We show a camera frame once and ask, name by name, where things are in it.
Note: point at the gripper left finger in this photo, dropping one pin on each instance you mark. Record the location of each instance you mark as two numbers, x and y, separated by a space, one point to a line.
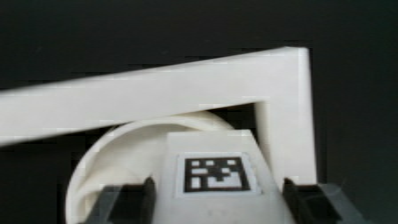
126 204

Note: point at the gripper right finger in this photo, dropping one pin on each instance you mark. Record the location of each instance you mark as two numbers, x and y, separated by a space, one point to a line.
321 205

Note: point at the white round stool seat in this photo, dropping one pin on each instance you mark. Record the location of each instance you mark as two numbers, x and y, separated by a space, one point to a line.
126 156

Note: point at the white stool leg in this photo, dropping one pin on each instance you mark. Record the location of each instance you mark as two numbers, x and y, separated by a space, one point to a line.
216 189

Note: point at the white right fence bar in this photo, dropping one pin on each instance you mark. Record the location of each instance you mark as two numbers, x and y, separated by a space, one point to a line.
286 116

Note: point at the white fence bar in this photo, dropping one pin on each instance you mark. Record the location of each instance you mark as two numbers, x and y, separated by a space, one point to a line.
71 106
286 116

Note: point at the white front fence bar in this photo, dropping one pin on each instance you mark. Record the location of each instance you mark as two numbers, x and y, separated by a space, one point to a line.
71 106

